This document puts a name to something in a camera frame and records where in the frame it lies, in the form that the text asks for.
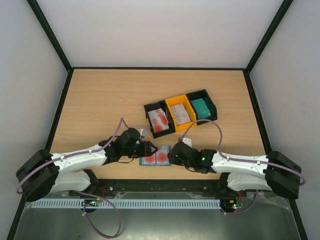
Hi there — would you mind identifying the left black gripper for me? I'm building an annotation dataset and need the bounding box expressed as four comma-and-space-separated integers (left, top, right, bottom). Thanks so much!
122, 141, 158, 159

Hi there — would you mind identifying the blue card holder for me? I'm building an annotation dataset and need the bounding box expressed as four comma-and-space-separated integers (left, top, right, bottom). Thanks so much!
139, 145, 172, 167

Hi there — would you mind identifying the black bin with red cards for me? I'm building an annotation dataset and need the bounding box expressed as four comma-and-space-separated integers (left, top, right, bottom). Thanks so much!
143, 100, 176, 139

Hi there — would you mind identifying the teal card stack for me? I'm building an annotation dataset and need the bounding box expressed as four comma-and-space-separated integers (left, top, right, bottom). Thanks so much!
191, 98, 212, 119

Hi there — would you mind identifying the yellow bin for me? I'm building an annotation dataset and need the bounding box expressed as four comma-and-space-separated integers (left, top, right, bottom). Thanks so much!
165, 94, 197, 132

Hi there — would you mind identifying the black bin with teal cards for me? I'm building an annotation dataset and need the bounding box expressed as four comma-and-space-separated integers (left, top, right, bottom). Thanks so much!
186, 89, 218, 121

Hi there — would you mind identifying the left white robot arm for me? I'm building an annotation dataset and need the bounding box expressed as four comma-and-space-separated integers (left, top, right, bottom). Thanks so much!
15, 127, 158, 202

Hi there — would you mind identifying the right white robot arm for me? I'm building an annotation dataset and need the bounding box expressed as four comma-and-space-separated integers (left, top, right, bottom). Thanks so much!
168, 141, 303, 200

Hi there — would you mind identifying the red patterned card stack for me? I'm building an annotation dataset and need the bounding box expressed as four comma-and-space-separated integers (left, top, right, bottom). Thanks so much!
147, 108, 169, 133

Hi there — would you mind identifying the white vip card stack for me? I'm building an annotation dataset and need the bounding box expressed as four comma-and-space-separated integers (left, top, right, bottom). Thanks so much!
171, 104, 191, 126

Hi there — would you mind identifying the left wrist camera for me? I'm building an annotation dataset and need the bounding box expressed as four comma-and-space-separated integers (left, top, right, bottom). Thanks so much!
138, 128, 147, 139

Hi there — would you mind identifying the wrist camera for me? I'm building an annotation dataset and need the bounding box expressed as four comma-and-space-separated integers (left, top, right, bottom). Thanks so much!
181, 137, 192, 147
138, 128, 147, 139

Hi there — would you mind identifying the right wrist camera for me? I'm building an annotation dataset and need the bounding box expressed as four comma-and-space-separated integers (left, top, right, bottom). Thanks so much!
181, 137, 192, 147

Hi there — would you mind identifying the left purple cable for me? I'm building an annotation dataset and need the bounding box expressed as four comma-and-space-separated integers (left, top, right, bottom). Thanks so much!
16, 117, 123, 238

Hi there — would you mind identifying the purple cable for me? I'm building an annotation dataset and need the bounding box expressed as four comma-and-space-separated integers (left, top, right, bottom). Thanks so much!
178, 119, 307, 216
16, 117, 123, 238

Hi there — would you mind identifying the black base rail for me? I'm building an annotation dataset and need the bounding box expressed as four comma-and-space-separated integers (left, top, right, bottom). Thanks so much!
83, 173, 238, 199

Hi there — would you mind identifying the light blue slotted cable duct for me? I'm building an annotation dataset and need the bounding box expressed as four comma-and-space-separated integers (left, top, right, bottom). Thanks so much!
30, 198, 221, 210

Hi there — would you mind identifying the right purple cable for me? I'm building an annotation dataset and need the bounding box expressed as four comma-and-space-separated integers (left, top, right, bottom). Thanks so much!
178, 119, 307, 216

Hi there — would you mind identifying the black enclosure frame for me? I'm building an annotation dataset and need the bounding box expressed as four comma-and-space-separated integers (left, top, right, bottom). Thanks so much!
4, 0, 309, 240

